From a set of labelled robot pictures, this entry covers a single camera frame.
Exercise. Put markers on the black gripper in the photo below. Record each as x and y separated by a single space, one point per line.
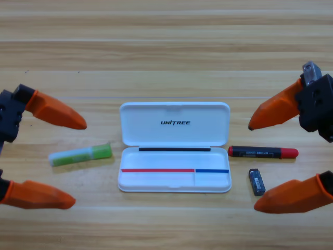
10 117
316 109

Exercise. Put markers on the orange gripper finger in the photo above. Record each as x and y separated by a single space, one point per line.
39 196
294 198

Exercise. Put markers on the black marker with red cap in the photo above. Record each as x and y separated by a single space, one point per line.
260 152

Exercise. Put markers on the green and white glue stick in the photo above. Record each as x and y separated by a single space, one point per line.
80 155

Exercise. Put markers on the white Unitree pencil case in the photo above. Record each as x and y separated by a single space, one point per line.
174 161

